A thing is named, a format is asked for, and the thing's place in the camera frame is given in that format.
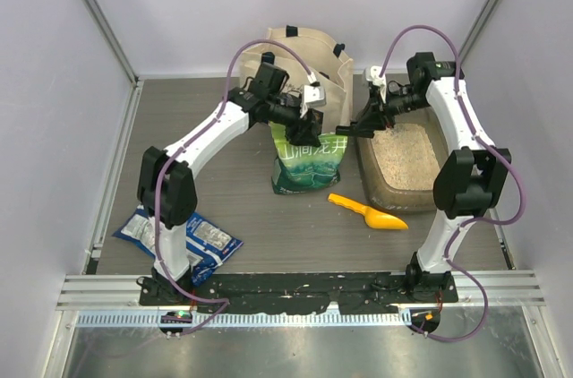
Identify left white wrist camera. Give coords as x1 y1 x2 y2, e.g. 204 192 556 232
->
300 73 327 118

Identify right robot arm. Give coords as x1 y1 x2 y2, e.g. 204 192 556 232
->
352 52 511 302

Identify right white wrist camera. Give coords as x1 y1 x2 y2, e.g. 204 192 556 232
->
363 65 388 102

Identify clean litter granules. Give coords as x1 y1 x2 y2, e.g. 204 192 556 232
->
371 123 440 191

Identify beige canvas tote bag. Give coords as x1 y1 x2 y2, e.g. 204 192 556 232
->
237 26 354 134

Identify green cat litter bag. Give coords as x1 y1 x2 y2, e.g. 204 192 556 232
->
270 124 348 195

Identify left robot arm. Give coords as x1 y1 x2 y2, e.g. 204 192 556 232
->
136 63 326 306

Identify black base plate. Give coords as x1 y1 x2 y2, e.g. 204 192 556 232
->
138 271 460 314

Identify black bag clip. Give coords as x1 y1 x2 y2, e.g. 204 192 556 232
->
336 123 374 139

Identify grey litter box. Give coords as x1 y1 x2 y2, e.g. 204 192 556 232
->
356 108 449 213

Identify yellow plastic scoop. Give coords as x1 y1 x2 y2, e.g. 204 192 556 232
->
328 193 408 230

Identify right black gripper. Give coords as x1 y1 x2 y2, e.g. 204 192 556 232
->
355 85 429 131

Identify blue Doritos chip bag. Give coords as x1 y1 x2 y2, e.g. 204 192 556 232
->
113 206 243 286

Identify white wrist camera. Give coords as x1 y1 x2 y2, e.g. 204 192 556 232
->
300 73 327 118
363 65 388 102

